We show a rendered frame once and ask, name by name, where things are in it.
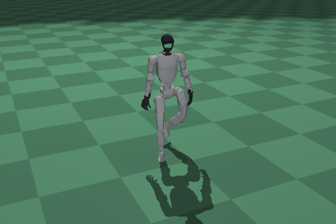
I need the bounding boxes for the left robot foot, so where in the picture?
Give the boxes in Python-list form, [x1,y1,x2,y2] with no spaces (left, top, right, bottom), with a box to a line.
[164,122,170,137]

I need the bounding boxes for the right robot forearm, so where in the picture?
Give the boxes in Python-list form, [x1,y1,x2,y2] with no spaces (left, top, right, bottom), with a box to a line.
[144,75,153,97]

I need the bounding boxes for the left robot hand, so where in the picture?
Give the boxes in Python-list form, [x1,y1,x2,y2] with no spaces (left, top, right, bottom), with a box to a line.
[187,89,193,105]

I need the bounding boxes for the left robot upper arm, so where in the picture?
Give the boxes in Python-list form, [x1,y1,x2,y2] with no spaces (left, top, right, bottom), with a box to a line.
[176,53,189,78]

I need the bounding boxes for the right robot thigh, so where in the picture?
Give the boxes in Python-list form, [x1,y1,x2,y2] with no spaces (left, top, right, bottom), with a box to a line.
[154,93,165,133]

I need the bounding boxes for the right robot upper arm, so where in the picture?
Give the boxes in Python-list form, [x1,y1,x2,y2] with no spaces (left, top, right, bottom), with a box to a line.
[148,55,158,81]

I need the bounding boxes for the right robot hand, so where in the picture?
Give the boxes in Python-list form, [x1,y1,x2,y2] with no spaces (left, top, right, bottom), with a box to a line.
[141,93,151,110]

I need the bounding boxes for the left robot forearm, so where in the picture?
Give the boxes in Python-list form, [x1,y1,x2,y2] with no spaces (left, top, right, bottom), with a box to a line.
[183,74,193,92]

